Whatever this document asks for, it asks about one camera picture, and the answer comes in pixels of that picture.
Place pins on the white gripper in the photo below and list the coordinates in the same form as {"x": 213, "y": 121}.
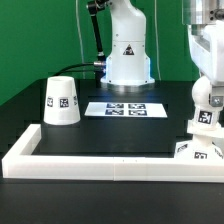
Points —
{"x": 207, "y": 52}

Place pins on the white lamp bulb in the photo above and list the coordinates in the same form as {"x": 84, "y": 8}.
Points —
{"x": 204, "y": 115}

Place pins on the white lamp base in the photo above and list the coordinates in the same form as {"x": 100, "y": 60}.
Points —
{"x": 201, "y": 145}

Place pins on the white lamp shade cone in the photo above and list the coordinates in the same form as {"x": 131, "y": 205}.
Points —
{"x": 61, "y": 102}

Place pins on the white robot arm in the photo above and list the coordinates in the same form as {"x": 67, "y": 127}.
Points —
{"x": 128, "y": 66}

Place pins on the white sheet with markers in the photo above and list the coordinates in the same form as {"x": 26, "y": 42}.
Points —
{"x": 109, "y": 109}

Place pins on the white U-shaped fence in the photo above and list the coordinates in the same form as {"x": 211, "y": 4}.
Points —
{"x": 21, "y": 162}

